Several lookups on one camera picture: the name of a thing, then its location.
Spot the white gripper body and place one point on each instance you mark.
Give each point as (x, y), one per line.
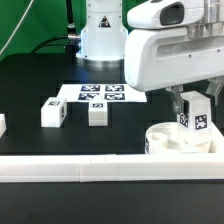
(156, 59)

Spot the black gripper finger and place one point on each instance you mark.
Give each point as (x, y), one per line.
(175, 94)
(214, 88)

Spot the white round stool seat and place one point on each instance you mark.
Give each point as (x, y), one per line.
(169, 138)

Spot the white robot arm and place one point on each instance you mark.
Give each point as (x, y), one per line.
(104, 36)

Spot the white marker sheet with tags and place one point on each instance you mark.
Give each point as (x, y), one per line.
(109, 92)

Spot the white U-shaped fence wall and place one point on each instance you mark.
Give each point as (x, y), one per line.
(135, 167)

